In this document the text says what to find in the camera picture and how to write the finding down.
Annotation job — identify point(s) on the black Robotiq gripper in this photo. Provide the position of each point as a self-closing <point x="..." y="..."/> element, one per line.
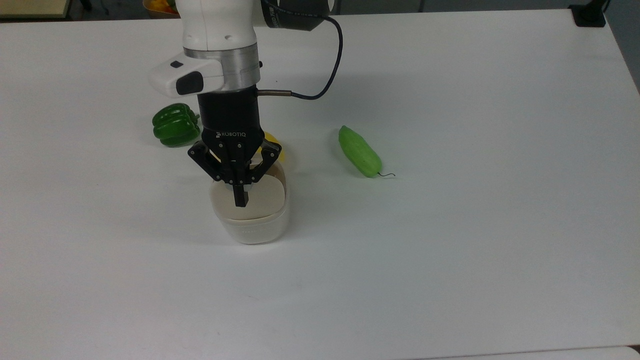
<point x="230" y="117"/>

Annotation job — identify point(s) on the green toy bell pepper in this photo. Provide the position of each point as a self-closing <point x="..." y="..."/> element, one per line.
<point x="175" y="126"/>

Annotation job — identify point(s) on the yellow toy melon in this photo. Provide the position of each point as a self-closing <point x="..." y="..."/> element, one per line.
<point x="275" y="142"/>

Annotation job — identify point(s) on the cream garbage bin with lid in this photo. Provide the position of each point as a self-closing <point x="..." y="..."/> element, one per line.
<point x="252" y="220"/>

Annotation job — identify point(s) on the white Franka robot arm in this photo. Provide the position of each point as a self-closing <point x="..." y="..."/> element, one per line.
<point x="220" y="35"/>

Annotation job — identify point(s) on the bowl of toy fruit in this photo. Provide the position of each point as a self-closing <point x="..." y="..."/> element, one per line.
<point x="160" y="6"/>

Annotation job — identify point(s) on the light green toy cucumber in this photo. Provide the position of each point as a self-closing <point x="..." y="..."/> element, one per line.
<point x="359" y="151"/>

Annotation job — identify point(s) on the wooden board panel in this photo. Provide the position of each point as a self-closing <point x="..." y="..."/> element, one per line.
<point x="30" y="7"/>

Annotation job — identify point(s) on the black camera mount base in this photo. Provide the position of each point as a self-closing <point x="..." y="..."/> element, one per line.
<point x="590" y="15"/>

